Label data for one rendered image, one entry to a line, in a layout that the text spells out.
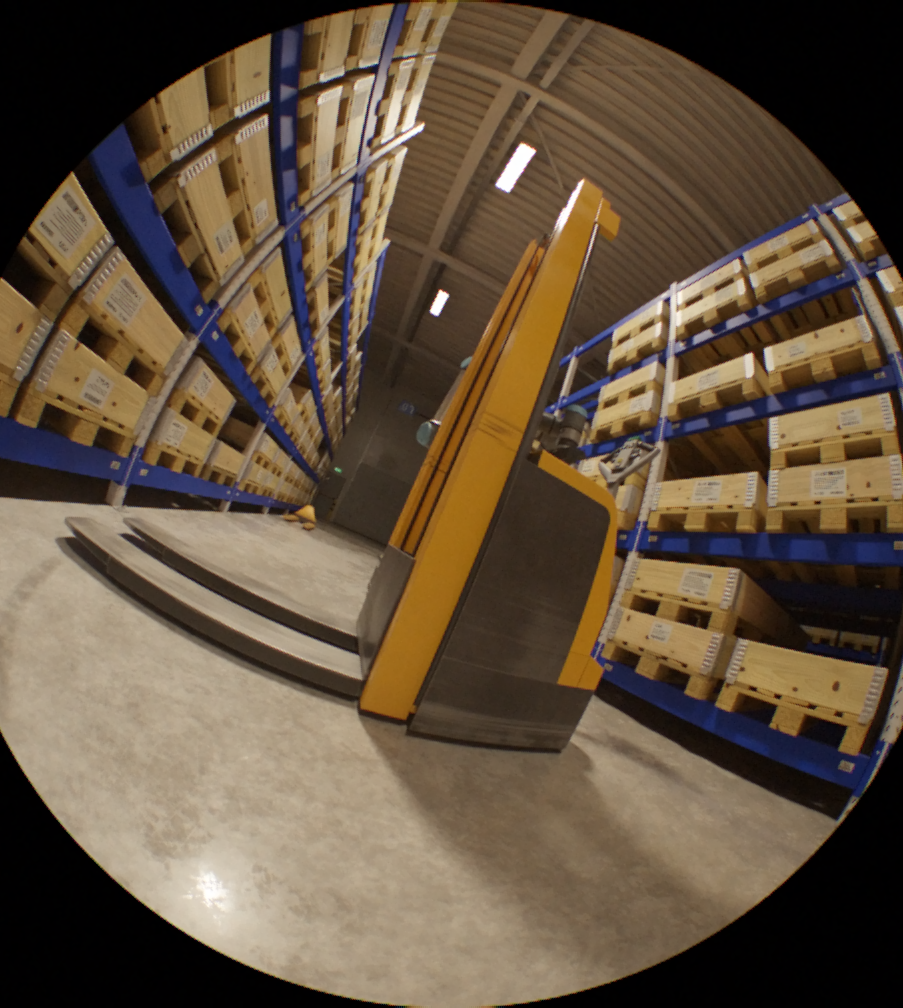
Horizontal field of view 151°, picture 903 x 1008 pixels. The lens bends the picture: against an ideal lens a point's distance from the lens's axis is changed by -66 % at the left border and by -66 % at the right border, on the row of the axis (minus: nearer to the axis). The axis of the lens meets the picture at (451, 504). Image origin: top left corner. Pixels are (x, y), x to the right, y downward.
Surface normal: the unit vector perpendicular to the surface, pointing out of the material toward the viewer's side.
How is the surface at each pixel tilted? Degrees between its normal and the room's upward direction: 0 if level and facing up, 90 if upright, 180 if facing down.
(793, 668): 90
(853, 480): 90
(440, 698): 90
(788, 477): 90
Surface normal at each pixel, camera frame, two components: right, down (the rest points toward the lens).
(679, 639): -0.87, -0.41
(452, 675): 0.29, -0.04
